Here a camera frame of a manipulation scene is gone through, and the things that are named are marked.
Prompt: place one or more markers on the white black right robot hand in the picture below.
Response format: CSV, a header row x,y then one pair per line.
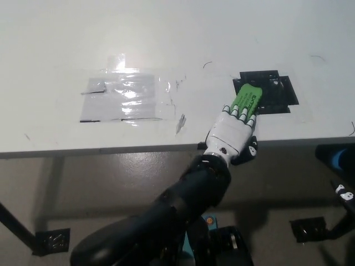
x,y
345,195

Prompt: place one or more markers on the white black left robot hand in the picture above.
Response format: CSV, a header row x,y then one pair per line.
x,y
230,133

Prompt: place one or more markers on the green whiteboard eraser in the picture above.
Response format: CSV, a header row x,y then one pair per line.
x,y
248,97

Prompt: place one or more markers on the black teal robot body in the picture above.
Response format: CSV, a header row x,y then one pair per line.
x,y
224,243

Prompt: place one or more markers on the black table leg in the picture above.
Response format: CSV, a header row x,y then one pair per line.
x,y
15,224
344,221

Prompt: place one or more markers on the small black tape strip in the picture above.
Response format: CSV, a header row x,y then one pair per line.
x,y
201,146

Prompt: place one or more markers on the black and blue object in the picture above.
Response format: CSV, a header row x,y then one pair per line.
x,y
337,159

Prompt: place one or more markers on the black table foot plate right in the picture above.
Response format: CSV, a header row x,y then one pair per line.
x,y
309,230

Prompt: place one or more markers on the black table foot plate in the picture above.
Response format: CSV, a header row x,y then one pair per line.
x,y
309,230
52,242

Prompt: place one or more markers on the small clear tape scrap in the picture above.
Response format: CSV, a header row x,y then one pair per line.
x,y
180,124

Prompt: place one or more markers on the black tape square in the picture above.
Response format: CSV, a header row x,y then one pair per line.
x,y
280,94

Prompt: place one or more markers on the clear tape patch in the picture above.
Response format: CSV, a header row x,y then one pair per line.
x,y
127,102

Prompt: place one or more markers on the black table foot plate left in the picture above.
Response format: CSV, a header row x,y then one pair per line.
x,y
52,242

